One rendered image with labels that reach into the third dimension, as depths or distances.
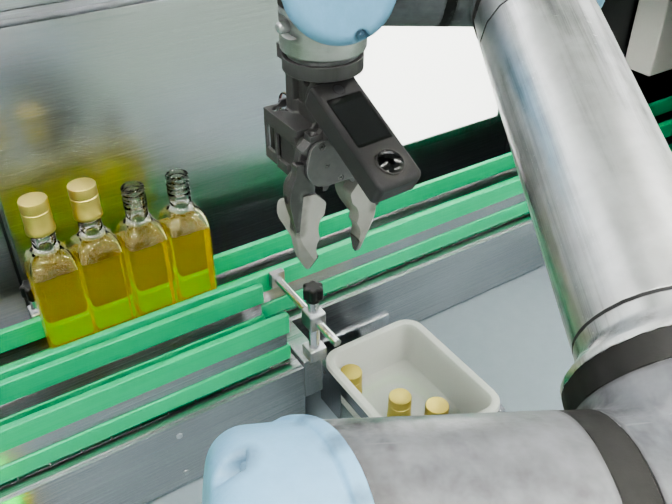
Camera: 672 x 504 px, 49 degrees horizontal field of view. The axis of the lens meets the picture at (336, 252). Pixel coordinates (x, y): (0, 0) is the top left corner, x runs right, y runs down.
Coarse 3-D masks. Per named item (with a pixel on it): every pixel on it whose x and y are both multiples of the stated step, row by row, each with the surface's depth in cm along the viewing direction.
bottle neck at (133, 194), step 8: (128, 184) 93; (136, 184) 93; (128, 192) 91; (136, 192) 91; (144, 192) 92; (128, 200) 91; (136, 200) 92; (144, 200) 93; (128, 208) 92; (136, 208) 92; (144, 208) 93; (128, 216) 93; (136, 216) 93; (144, 216) 93; (136, 224) 93
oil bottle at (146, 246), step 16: (128, 224) 94; (144, 224) 94; (160, 224) 95; (128, 240) 93; (144, 240) 94; (160, 240) 95; (128, 256) 94; (144, 256) 95; (160, 256) 96; (128, 272) 97; (144, 272) 96; (160, 272) 97; (144, 288) 97; (160, 288) 99; (176, 288) 101; (144, 304) 99; (160, 304) 100
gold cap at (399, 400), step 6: (396, 390) 108; (402, 390) 108; (390, 396) 108; (396, 396) 108; (402, 396) 108; (408, 396) 108; (390, 402) 107; (396, 402) 107; (402, 402) 107; (408, 402) 107; (390, 408) 108; (396, 408) 107; (402, 408) 107; (408, 408) 108; (390, 414) 108; (396, 414) 108; (402, 414) 107; (408, 414) 108
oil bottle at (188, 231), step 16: (192, 208) 97; (176, 224) 96; (192, 224) 96; (208, 224) 98; (176, 240) 96; (192, 240) 98; (208, 240) 99; (176, 256) 98; (192, 256) 99; (208, 256) 100; (176, 272) 99; (192, 272) 100; (208, 272) 102; (192, 288) 102; (208, 288) 103
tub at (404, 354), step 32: (352, 352) 113; (384, 352) 117; (416, 352) 117; (448, 352) 111; (352, 384) 106; (384, 384) 115; (416, 384) 115; (448, 384) 112; (480, 384) 106; (384, 416) 110
